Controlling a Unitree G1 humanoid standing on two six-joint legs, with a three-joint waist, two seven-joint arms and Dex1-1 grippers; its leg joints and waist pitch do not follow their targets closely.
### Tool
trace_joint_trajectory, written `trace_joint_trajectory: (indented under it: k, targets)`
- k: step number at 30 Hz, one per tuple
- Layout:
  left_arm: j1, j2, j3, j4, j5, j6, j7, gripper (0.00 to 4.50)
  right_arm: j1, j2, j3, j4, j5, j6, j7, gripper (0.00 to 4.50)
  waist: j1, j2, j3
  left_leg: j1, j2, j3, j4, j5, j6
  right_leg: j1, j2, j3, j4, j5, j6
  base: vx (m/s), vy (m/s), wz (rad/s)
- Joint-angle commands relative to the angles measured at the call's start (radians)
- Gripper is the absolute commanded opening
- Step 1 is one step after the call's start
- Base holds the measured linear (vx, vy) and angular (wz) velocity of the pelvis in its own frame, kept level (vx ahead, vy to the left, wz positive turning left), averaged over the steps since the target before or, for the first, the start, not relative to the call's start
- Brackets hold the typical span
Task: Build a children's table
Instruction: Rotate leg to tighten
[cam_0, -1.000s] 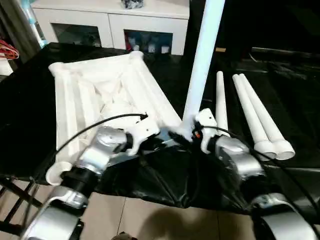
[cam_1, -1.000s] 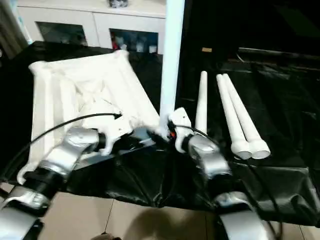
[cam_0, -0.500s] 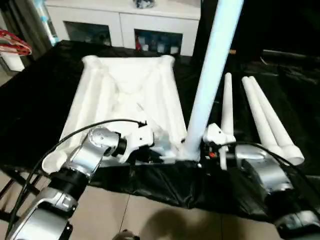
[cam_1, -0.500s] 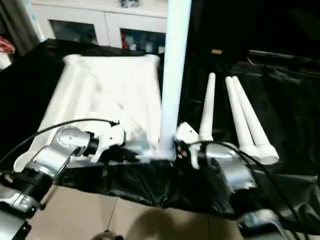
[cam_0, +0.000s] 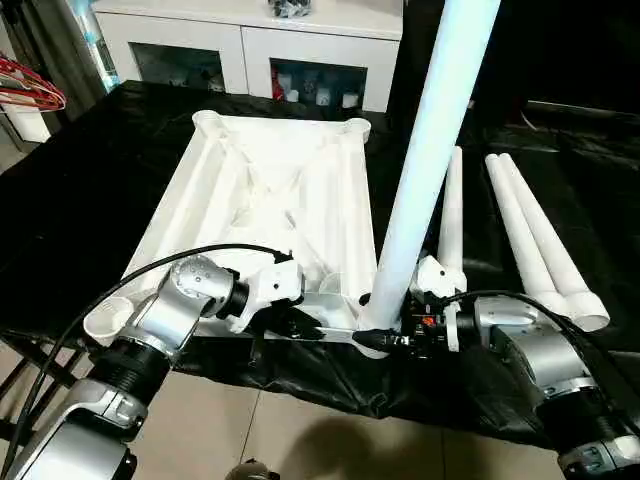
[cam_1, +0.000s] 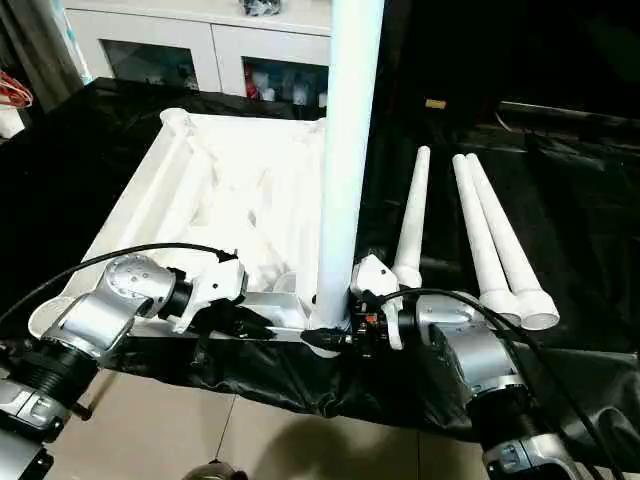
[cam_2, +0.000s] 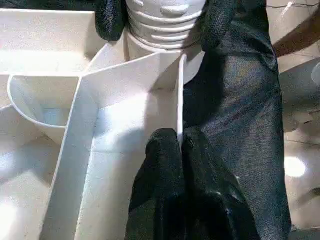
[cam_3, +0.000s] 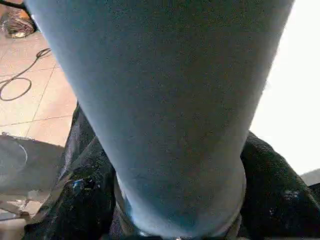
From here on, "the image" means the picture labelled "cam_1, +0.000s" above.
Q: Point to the white plastic table leg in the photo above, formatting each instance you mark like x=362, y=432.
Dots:
x=475, y=225
x=350, y=150
x=415, y=215
x=505, y=235

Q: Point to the white plastic table top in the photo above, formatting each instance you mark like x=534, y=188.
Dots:
x=225, y=165

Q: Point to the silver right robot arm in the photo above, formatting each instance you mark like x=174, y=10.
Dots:
x=475, y=345

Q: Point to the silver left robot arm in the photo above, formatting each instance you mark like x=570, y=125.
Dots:
x=125, y=280

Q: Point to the grey rounded object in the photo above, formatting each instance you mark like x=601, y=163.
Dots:
x=215, y=472

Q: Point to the black glossy mat cloth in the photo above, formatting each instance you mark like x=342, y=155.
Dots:
x=575, y=225

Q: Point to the white jar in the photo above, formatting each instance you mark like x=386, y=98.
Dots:
x=324, y=101

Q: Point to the small tan box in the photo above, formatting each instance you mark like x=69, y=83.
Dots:
x=435, y=103

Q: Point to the white glass door cabinet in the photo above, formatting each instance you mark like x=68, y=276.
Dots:
x=200, y=40

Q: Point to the dark patterned bundle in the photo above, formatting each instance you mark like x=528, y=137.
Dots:
x=262, y=6

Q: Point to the grey curtain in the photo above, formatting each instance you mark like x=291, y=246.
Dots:
x=45, y=50

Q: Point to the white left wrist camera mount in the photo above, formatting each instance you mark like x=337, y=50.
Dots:
x=215, y=285

